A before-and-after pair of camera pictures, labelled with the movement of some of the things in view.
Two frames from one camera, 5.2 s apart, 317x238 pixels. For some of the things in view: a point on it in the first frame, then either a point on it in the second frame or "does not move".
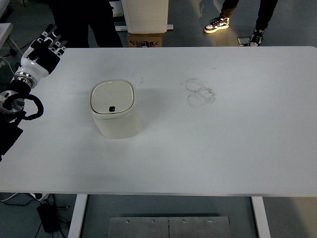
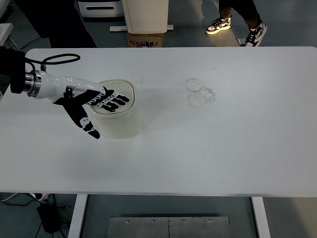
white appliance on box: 146,16 does not move
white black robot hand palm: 39,61 to 59,89
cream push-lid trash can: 113,104 does not move
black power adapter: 48,215 does not move
